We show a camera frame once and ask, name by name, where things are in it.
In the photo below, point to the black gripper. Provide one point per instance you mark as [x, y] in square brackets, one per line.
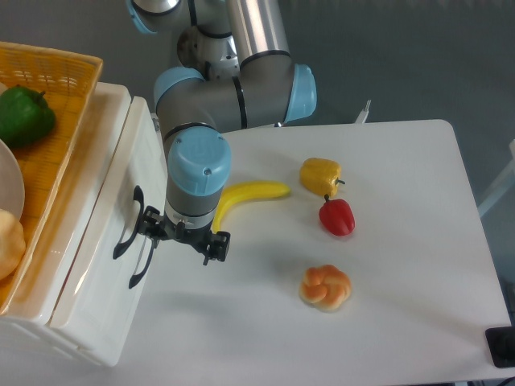
[195, 231]

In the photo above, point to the white drawer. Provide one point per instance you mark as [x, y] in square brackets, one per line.
[96, 306]

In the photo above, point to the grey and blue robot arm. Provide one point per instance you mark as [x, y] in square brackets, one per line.
[253, 83]

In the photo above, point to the white drawer cabinet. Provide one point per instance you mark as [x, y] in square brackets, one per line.
[34, 293]

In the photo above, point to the yellow banana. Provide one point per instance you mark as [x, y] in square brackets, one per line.
[246, 192]

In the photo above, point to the yellow bell pepper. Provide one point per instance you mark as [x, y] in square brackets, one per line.
[321, 176]

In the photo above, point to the braided bread roll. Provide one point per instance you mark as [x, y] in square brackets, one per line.
[325, 287]

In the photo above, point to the red bell pepper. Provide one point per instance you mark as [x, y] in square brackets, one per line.
[337, 217]

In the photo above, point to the round bread bun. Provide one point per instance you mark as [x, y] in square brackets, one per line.
[13, 243]

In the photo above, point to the beige plate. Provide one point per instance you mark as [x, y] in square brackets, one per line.
[12, 184]

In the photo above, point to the yellow woven basket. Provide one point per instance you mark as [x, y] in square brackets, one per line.
[65, 81]

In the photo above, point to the green bell pepper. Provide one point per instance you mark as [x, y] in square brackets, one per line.
[26, 116]

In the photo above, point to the black device at edge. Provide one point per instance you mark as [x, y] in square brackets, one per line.
[500, 342]

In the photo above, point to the lower drawer black handle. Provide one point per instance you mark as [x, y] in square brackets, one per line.
[138, 273]

